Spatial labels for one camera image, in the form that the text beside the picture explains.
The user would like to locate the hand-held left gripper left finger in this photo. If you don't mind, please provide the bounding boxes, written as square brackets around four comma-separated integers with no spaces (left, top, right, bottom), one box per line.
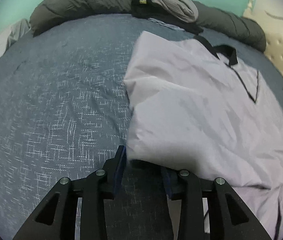
[13,145,127,240]

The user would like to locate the black garment with label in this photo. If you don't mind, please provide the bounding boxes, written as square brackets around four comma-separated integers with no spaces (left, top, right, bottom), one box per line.
[131,0,204,34]

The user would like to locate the light grey quilt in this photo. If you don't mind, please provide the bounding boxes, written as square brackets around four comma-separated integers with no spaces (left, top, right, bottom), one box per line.
[0,19,32,67]

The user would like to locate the cream tufted headboard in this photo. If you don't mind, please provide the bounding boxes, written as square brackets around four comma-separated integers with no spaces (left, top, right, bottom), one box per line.
[241,0,283,90]

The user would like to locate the lavender grey zip jacket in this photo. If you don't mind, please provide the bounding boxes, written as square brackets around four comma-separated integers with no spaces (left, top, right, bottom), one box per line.
[123,31,283,240]

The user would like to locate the dark grey rolled duvet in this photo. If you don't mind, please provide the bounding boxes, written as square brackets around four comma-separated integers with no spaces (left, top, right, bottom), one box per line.
[29,0,267,53]

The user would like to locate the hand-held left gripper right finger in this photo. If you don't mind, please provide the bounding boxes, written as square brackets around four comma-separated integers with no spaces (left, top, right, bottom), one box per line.
[160,167,272,240]

